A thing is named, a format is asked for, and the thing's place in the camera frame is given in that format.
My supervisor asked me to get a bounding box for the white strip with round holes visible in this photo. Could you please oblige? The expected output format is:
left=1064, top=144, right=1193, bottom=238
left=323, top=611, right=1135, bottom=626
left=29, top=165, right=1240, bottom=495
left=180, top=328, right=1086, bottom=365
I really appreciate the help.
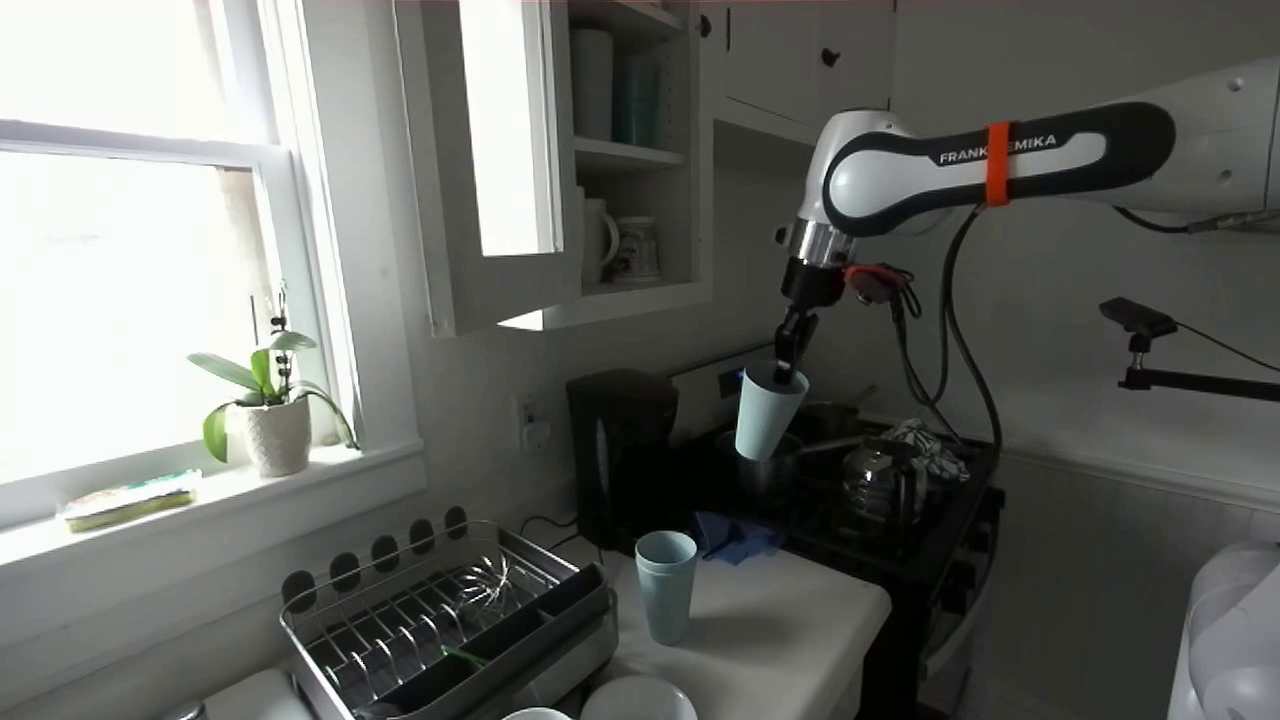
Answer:
left=274, top=501, right=475, bottom=617

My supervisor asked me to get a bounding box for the glass coffee carafe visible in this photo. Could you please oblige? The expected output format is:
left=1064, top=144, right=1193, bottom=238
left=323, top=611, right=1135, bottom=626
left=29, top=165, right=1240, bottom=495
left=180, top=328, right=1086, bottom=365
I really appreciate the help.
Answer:
left=830, top=443, right=936, bottom=536

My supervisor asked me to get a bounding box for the white wall cabinet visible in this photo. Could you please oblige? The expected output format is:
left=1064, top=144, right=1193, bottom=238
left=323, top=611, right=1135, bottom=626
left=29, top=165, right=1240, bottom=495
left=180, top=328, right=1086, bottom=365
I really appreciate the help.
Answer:
left=392, top=0, right=720, bottom=339

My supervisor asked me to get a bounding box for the steel saucepan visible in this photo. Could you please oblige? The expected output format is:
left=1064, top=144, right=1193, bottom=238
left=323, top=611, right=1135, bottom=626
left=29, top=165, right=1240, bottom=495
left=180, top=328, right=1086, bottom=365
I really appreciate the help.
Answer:
left=716, top=429, right=884, bottom=509

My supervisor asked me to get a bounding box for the black steel gas stove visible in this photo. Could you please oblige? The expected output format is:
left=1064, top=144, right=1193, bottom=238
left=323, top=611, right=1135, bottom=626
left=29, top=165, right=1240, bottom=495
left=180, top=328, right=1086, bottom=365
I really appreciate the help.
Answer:
left=663, top=347, right=1010, bottom=720

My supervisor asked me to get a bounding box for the black coffee maker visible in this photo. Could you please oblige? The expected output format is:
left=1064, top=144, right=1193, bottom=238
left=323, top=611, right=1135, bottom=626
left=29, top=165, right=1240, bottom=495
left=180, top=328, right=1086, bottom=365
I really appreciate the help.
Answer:
left=562, top=369, right=682, bottom=552

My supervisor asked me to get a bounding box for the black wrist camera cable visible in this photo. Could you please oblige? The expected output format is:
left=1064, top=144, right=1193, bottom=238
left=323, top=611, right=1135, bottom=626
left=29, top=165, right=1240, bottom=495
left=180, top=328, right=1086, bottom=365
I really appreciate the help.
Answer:
left=884, top=208, right=1006, bottom=474

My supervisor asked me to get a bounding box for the potted green plant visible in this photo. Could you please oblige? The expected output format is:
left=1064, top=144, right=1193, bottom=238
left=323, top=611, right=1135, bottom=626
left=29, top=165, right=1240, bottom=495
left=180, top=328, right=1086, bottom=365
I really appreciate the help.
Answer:
left=185, top=312, right=359, bottom=479

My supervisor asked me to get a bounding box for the black camera on stand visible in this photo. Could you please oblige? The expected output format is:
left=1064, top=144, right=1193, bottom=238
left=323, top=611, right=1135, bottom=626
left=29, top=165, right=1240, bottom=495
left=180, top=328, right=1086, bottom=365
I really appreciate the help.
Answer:
left=1094, top=291, right=1280, bottom=403

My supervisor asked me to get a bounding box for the floral kitchen towel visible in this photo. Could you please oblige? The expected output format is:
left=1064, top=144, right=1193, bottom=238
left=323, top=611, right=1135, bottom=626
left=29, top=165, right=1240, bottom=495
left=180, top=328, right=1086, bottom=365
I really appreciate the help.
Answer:
left=875, top=416, right=971, bottom=489

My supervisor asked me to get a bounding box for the green sponge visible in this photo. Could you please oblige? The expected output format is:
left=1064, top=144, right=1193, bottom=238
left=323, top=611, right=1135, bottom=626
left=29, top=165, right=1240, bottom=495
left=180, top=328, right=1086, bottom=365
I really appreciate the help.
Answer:
left=56, top=474, right=203, bottom=536

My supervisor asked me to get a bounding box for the white shallow bowl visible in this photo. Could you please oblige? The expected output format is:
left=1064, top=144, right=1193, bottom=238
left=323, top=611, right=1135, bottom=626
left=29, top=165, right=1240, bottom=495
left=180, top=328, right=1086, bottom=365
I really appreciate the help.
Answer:
left=577, top=673, right=701, bottom=720

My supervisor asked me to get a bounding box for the white framed window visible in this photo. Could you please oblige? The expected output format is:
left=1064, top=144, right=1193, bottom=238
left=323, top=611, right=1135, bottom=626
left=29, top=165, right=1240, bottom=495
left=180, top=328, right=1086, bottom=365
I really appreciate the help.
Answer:
left=0, top=0, right=369, bottom=501

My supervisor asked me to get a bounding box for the teal speckled cup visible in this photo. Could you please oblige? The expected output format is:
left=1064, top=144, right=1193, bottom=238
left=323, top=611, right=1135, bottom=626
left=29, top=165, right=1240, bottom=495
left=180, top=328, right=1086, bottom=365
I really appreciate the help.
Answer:
left=731, top=356, right=812, bottom=468
left=632, top=527, right=701, bottom=648

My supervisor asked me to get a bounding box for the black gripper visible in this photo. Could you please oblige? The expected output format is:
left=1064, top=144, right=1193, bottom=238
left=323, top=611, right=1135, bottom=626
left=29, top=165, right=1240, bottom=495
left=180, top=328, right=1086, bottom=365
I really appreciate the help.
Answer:
left=768, top=253, right=847, bottom=382

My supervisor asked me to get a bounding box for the black wrist camera orange mount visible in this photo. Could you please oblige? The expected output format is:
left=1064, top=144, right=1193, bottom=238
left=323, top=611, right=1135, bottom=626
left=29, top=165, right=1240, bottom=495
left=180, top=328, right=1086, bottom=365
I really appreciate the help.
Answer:
left=838, top=261, right=922, bottom=309

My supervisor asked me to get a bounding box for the steel dish rack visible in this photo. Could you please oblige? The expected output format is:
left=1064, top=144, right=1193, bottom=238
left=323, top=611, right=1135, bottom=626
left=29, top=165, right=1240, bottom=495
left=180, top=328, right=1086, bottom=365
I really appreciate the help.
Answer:
left=274, top=523, right=619, bottom=720

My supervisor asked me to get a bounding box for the blue cloth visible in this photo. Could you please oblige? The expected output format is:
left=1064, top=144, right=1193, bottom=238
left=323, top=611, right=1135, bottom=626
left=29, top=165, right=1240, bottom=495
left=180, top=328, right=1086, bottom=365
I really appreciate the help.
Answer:
left=693, top=514, right=782, bottom=563

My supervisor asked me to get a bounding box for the white wall outlet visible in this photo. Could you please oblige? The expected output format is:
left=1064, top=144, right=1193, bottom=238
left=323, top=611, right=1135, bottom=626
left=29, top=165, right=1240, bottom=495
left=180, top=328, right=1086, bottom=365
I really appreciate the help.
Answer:
left=516, top=398, right=557, bottom=457

